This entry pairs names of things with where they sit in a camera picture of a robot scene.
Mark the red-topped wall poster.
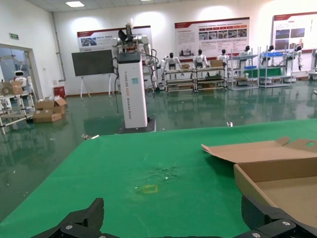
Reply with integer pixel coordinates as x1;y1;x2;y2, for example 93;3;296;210
271;11;317;50
174;16;250;60
76;24;152;52

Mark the flat closed brown carton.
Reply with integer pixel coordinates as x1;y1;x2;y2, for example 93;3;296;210
32;109;62;123

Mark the white tube frame rack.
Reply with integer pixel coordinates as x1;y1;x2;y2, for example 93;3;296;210
0;89;36;134

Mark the tube workbench with green panel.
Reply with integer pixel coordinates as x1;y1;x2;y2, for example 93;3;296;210
227;53;260;90
257;46;297;89

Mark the white humanoid robot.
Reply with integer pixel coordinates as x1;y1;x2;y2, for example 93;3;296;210
262;44;276;65
160;52;182;76
193;49;211;69
238;46;253;57
291;44;305;72
217;49;230;66

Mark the white machine cabinet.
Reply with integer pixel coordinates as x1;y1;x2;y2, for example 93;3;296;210
308;48;317;81

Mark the white tube frame workbench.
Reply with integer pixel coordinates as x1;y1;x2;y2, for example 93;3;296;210
194;65;228;92
164;67;197;93

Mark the open brown shipping carton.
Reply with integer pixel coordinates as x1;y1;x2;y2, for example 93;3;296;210
34;98;68;115

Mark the small white service robot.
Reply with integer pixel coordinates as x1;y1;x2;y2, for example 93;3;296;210
10;70;32;91

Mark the open cardboard box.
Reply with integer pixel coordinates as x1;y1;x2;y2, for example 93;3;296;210
201;136;317;230

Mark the brown carton with hole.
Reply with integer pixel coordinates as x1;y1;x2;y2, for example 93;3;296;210
1;80;24;95

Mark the glass doorway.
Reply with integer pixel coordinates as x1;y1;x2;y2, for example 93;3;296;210
0;43;42;105

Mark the dark screen on stand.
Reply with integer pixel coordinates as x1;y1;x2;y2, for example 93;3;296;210
71;49;115;97

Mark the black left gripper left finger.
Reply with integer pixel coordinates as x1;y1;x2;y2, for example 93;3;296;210
29;197;106;238

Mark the green tablecloth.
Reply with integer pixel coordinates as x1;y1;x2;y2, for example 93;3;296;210
0;118;317;238

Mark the grey wall pipe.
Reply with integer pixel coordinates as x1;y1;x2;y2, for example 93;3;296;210
51;11;67;82

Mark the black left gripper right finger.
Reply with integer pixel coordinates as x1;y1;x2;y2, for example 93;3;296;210
237;195;317;238

